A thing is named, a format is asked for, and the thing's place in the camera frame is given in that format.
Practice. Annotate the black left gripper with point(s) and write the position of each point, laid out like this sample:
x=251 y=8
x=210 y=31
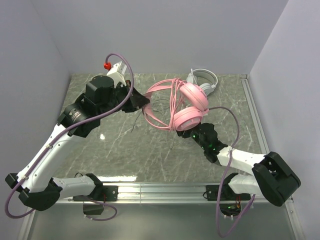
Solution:
x=129 y=99

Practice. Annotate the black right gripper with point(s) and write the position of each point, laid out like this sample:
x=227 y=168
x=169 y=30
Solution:
x=191 y=133

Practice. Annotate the pink headphones with cable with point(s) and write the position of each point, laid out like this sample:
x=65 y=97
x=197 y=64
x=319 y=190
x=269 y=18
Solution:
x=188 y=104

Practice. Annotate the white headphones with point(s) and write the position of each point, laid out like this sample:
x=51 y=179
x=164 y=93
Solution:
x=205 y=79

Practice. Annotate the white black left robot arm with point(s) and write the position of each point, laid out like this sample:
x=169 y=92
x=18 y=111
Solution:
x=36 y=185

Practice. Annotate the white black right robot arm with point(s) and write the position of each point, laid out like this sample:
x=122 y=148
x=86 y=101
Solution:
x=266 y=175

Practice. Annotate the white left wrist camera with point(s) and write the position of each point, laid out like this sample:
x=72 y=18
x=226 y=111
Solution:
x=116 y=72

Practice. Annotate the aluminium right side rail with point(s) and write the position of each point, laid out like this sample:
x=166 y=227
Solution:
x=254 y=114

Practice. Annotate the aluminium front rail frame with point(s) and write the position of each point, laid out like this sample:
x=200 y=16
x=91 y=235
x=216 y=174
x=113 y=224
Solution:
x=145 y=211

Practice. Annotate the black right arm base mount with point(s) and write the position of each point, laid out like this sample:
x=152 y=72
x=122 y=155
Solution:
x=230 y=202

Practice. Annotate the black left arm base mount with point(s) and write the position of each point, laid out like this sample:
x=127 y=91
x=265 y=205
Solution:
x=99 y=201

